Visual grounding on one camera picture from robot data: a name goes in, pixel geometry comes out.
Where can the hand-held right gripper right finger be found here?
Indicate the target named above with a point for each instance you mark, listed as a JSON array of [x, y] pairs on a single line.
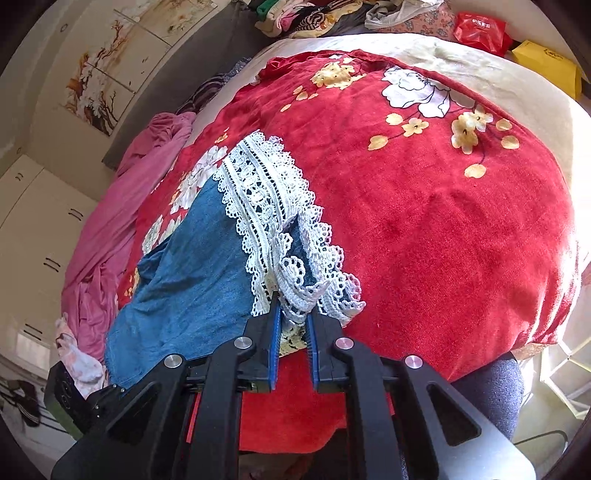
[[314, 353]]

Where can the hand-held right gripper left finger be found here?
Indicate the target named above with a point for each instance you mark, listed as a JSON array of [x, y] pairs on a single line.
[[276, 344]]

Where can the blue denim pants lace trim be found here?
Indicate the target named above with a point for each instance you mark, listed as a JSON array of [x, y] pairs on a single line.
[[194, 277]]

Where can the pale floral garment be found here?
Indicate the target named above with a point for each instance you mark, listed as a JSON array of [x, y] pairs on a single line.
[[81, 364]]

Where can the cream wardrobe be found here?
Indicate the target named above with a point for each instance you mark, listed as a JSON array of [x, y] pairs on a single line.
[[37, 221]]

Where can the pink blanket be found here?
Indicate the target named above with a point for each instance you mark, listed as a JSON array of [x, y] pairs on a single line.
[[115, 221]]

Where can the grey blue cloth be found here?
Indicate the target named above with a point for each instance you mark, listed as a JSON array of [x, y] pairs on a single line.
[[496, 392]]

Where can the red floral blanket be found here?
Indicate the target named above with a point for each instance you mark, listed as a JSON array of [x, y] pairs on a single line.
[[438, 207]]

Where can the white metal rack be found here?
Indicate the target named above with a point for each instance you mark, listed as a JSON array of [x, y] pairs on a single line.
[[565, 378]]

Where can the striped pillow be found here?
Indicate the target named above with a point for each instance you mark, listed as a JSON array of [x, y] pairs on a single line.
[[203, 92]]

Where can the grey upholstered headboard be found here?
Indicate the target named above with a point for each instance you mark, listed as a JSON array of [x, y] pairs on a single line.
[[184, 83]]

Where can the stack of folded clothes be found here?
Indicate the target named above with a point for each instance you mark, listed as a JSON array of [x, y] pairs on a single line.
[[304, 16]]

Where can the beige bed sheet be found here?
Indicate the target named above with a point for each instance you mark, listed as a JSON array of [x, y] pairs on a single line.
[[461, 53]]

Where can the grey white crumpled garment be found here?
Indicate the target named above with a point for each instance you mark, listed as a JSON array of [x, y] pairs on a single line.
[[397, 14]]

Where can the red plastic bag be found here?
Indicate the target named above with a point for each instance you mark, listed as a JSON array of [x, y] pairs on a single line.
[[482, 32]]

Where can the yellow paper bag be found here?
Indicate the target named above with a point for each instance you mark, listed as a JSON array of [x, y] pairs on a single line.
[[547, 67]]

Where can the floral wall painting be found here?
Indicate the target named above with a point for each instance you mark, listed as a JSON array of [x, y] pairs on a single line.
[[106, 69]]

